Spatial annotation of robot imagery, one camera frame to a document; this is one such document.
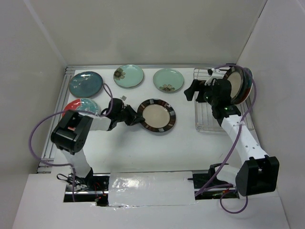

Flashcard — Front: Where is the aluminium rail frame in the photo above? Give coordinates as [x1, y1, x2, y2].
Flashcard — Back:
[36, 66, 75, 174]

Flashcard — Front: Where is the silver tape sheet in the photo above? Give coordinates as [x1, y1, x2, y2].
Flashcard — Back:
[108, 171, 195, 207]

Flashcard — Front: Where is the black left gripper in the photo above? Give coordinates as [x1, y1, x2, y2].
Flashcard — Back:
[115, 104, 145, 125]

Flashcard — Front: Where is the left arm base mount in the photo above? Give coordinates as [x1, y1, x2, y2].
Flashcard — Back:
[56, 173, 110, 207]

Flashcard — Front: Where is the small red teal floral plate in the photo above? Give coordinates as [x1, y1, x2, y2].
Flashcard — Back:
[64, 98, 101, 114]

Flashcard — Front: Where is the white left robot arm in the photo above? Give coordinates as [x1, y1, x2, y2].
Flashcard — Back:
[51, 98, 145, 190]

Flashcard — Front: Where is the mint flower plate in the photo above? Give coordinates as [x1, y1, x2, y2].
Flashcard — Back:
[113, 64, 144, 88]
[153, 68, 184, 93]

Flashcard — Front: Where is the dark blue blossom plate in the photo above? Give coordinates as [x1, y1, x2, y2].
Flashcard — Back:
[241, 68, 248, 103]

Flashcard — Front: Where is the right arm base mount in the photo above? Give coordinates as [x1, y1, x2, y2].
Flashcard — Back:
[187, 171, 235, 200]

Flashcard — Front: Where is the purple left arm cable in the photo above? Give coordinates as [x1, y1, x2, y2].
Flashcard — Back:
[29, 83, 115, 203]

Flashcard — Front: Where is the brown rim cream plate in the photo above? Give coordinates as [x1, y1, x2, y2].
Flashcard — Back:
[223, 66, 246, 104]
[137, 98, 176, 133]

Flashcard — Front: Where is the chrome wire dish rack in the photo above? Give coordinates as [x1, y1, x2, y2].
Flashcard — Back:
[193, 67, 254, 134]

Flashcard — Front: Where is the large red teal floral plate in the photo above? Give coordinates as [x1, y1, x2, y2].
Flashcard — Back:
[245, 68, 253, 100]

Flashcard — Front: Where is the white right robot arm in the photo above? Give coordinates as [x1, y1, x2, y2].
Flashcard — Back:
[184, 78, 279, 197]

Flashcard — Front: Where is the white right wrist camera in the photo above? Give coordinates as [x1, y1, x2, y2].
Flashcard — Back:
[204, 68, 224, 85]

